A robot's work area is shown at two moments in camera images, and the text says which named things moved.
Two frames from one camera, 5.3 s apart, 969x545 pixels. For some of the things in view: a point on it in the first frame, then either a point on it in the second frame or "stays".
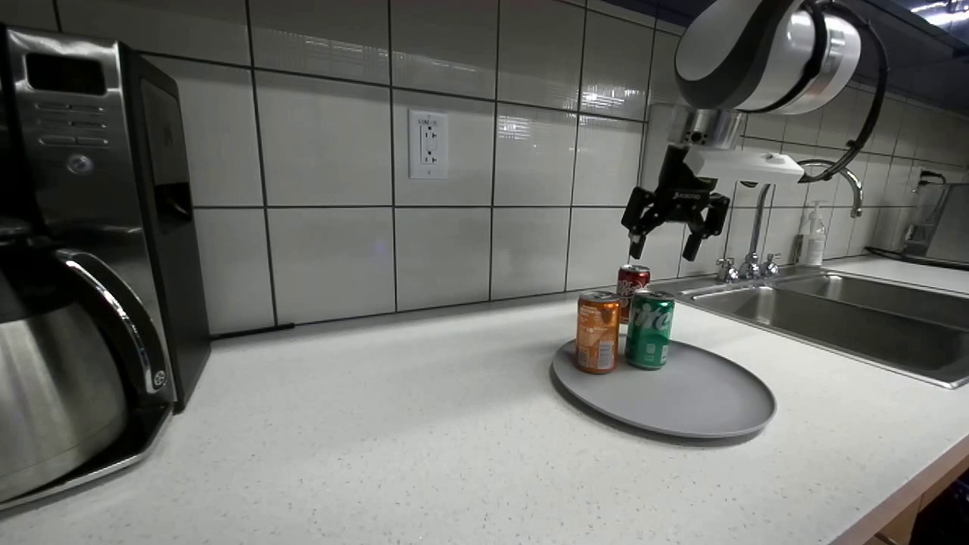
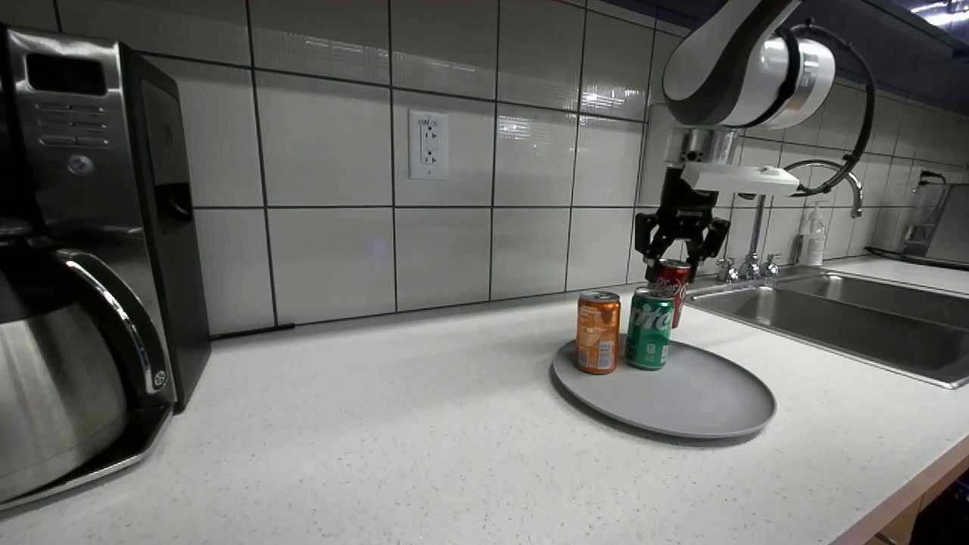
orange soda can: x=599 y=332 stays
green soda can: x=649 y=332 stays
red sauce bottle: x=633 y=278 to x=674 y=281
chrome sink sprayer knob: x=726 y=270 stays
